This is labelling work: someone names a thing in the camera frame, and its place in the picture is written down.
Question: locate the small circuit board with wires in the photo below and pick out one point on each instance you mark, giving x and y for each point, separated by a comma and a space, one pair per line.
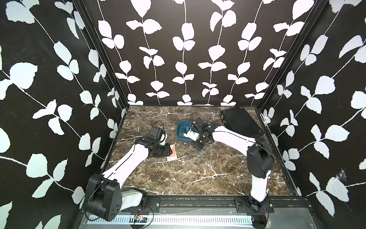
143, 217

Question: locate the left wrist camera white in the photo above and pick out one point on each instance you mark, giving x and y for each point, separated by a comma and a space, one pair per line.
157, 135

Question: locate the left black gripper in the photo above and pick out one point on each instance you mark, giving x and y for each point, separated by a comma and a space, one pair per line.
167, 151

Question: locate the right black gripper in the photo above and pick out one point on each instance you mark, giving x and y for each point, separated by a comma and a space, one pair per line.
198, 147

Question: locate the teal plastic storage box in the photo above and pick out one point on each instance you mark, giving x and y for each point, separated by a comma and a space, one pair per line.
179, 132

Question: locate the playing card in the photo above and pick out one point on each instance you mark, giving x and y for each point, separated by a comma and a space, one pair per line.
173, 156

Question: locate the steel nail pile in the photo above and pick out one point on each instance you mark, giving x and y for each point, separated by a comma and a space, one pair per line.
198, 158

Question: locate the white perforated strip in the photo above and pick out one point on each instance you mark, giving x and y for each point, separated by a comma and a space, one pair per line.
192, 220

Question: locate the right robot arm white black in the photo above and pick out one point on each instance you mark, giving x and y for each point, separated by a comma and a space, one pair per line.
259, 158

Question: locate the black carrying case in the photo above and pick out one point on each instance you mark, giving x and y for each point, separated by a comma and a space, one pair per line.
238, 120

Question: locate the black front rail base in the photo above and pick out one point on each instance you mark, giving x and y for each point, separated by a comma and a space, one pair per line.
240, 204

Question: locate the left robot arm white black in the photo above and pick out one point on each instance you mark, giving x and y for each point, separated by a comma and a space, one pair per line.
104, 197

